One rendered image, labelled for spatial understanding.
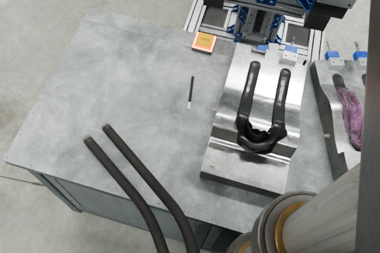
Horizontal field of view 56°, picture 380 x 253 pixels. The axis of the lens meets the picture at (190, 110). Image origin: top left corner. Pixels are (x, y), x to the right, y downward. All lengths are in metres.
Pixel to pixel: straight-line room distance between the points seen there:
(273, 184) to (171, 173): 0.32
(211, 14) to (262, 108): 1.26
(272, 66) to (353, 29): 1.59
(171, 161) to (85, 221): 0.92
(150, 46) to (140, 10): 1.25
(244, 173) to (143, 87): 0.48
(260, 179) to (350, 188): 0.90
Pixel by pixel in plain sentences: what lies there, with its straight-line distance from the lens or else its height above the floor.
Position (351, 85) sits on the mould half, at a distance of 1.39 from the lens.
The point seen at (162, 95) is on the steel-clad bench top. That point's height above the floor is 0.80.
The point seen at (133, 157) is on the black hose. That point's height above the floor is 0.87.
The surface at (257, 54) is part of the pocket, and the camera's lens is 1.35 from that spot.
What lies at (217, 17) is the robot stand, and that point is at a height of 0.21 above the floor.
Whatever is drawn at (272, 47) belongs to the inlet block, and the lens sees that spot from 1.40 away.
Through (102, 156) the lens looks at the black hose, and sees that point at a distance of 1.16.
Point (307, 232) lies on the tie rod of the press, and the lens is 0.32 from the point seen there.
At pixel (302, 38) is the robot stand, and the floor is 0.21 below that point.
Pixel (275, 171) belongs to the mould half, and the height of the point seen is 0.86.
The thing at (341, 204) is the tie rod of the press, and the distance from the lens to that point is 0.25.
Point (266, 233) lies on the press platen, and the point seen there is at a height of 1.54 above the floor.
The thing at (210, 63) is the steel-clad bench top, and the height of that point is 0.80.
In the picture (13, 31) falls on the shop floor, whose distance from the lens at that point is 2.74.
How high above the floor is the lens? 1.91
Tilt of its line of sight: 62 degrees down
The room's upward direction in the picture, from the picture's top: 4 degrees clockwise
